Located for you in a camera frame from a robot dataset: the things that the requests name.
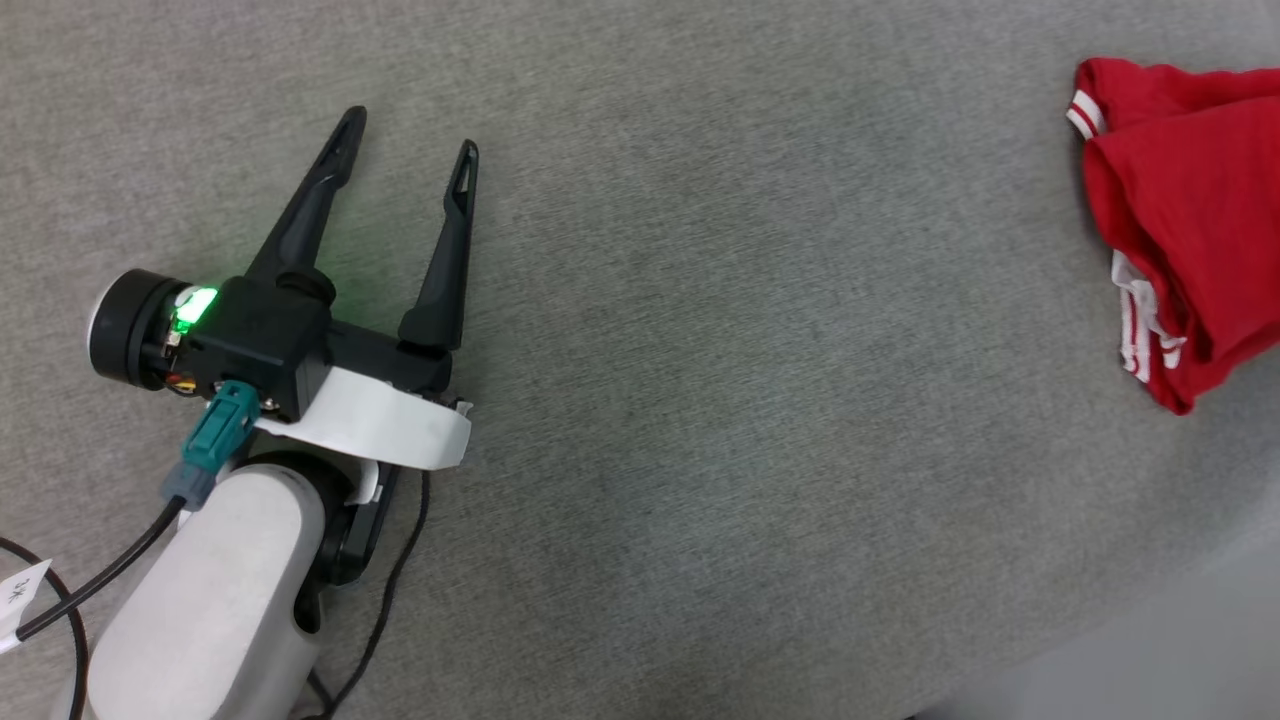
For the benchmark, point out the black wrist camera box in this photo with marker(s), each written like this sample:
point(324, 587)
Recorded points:
point(260, 340)

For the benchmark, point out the red white-striped garment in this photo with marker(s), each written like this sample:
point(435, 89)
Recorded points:
point(1190, 200)

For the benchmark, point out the black white-banded left gripper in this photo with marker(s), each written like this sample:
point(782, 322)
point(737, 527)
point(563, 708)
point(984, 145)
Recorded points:
point(390, 420)

